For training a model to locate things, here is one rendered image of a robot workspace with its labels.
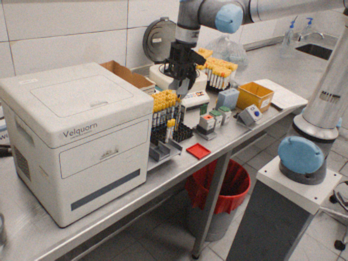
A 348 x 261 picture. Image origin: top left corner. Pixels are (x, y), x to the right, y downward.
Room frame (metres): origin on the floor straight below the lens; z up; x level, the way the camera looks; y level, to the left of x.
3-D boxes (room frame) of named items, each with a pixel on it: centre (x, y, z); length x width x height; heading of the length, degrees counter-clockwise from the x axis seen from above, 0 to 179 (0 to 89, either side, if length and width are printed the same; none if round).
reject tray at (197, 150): (0.87, -0.09, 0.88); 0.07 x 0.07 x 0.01; 51
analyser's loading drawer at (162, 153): (0.75, 0.06, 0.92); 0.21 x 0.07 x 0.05; 141
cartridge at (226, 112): (1.12, -0.19, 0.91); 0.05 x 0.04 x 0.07; 51
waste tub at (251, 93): (1.31, -0.34, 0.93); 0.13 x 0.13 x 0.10; 50
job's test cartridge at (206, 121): (1.01, -0.11, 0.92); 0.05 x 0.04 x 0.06; 49
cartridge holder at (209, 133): (1.01, -0.11, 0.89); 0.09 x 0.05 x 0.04; 49
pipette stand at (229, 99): (1.23, -0.21, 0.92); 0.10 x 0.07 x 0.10; 136
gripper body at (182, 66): (0.94, 0.02, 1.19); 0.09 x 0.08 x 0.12; 141
